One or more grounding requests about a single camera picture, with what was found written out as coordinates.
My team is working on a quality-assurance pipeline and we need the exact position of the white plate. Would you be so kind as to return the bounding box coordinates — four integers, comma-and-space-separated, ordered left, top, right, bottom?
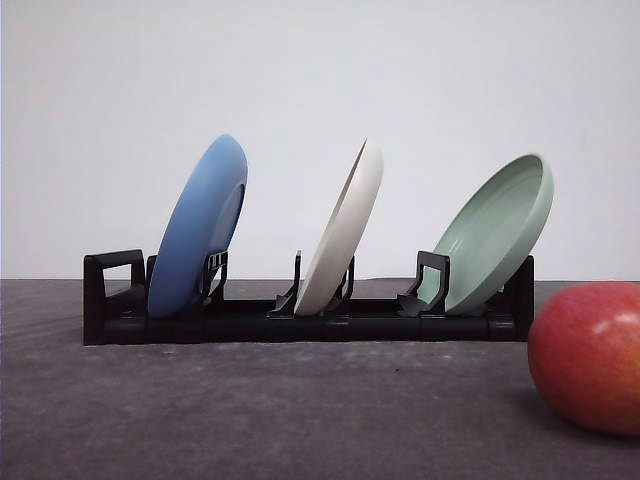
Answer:
294, 137, 384, 316

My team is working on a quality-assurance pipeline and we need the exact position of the red pomegranate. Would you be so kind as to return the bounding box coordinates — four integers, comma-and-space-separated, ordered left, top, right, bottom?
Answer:
528, 282, 640, 436

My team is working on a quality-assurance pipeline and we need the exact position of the blue plate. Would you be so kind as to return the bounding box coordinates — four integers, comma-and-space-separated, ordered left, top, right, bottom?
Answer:
148, 135, 248, 319

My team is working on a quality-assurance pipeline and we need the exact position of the green plate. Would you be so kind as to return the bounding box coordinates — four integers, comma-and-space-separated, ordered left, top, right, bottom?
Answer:
419, 154, 555, 315

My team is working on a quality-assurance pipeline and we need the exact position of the black plastic dish rack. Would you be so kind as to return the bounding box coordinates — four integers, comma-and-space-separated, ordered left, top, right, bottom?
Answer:
83, 249, 535, 345

